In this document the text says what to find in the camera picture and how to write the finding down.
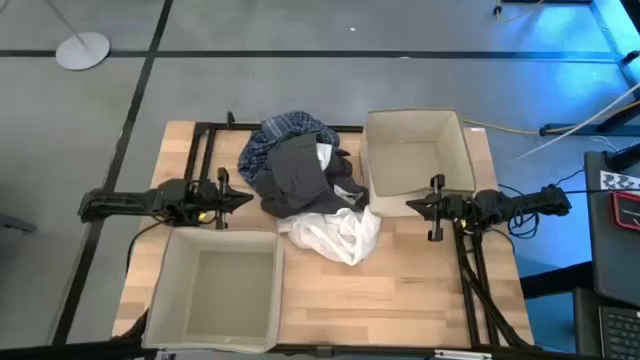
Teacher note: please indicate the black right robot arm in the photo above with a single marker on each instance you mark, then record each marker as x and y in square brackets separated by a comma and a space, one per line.
[540, 200]

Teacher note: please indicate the dark grey garment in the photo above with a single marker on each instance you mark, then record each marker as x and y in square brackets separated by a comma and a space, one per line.
[295, 180]

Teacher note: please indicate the blue plaid shirt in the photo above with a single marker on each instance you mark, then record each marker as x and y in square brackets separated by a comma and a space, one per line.
[280, 127]

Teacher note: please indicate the grey chair leg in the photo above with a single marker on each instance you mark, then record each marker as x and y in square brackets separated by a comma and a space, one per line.
[15, 221]

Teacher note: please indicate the black floor stand bar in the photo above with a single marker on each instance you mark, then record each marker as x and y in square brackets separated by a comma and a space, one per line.
[565, 129]

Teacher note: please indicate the grey round floor stand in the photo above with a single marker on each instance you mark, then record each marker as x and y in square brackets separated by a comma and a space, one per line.
[82, 52]

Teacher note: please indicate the black laptop keyboard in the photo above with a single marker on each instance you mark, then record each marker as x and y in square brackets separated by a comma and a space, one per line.
[620, 330]

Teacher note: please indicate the beige fabric storage bin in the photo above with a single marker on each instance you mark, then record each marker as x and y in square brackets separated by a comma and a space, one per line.
[400, 150]
[165, 300]

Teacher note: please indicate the white garment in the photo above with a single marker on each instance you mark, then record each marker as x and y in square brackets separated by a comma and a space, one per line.
[340, 235]

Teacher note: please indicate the black-white marker tag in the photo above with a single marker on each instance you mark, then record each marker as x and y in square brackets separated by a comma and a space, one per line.
[617, 181]

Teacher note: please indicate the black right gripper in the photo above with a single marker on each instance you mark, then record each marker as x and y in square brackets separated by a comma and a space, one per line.
[452, 207]

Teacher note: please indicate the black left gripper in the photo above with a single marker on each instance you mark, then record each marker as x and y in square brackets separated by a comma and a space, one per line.
[207, 200]

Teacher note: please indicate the black floor beam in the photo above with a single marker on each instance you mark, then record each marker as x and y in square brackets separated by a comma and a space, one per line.
[555, 280]

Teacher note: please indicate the black side desk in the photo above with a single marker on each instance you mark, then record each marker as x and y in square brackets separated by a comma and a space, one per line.
[605, 260]

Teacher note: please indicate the blue-lit metal beam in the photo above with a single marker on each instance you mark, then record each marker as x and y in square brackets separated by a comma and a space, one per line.
[615, 25]

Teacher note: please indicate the white label strip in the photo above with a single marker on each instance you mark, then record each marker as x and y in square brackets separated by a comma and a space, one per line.
[462, 355]

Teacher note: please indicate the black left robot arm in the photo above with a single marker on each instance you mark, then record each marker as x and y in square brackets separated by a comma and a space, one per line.
[120, 202]

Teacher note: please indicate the red-edged black device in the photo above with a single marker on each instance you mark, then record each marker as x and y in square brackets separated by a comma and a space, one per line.
[625, 212]

